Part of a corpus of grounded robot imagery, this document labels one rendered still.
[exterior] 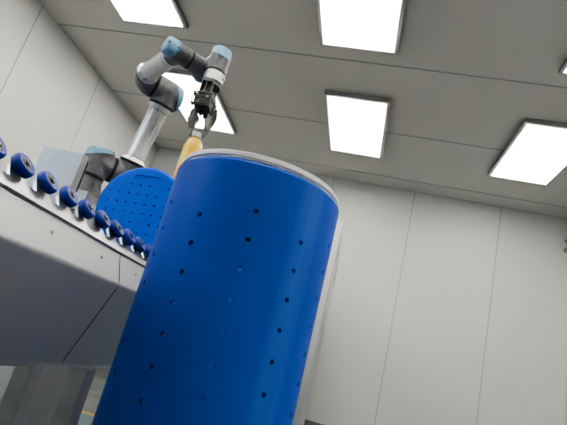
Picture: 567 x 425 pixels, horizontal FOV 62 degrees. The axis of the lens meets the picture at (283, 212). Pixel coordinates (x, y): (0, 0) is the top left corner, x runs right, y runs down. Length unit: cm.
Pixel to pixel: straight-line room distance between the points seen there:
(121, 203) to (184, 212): 87
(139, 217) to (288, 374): 94
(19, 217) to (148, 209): 69
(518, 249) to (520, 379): 162
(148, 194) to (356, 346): 510
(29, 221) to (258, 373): 48
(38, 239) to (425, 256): 600
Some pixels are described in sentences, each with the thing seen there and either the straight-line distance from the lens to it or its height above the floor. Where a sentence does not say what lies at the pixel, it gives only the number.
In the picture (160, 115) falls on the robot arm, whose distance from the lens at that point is 224.
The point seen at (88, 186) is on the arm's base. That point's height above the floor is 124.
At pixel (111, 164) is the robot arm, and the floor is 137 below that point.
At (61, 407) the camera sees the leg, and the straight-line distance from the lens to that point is 135.
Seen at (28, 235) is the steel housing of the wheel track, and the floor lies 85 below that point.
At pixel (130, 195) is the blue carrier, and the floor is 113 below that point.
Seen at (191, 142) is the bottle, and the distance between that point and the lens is 171.
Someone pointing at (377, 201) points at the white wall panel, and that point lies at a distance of 679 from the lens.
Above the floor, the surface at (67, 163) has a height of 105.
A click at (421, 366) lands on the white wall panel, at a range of 642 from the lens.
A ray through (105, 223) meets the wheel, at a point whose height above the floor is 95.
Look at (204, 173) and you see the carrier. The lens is 71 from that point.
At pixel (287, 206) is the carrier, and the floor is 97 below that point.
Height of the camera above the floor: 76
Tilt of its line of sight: 17 degrees up
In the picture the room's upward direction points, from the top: 15 degrees clockwise
